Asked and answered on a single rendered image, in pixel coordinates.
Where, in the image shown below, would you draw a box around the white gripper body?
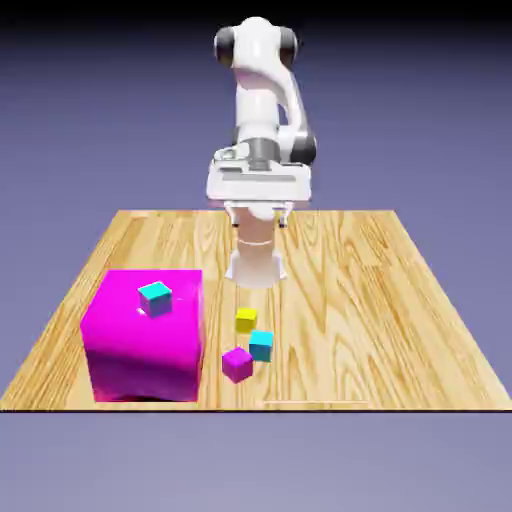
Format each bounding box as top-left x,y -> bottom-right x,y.
205,160 -> 313,210

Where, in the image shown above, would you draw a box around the small yellow cube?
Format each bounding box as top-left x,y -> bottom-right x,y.
234,307 -> 258,333

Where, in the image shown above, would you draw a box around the small cyan cube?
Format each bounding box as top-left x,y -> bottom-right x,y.
248,329 -> 275,363
137,280 -> 174,319

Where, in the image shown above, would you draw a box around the small magenta cube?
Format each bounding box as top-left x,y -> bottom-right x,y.
221,346 -> 254,384

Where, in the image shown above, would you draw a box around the large magenta box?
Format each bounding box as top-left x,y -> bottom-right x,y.
79,268 -> 204,403

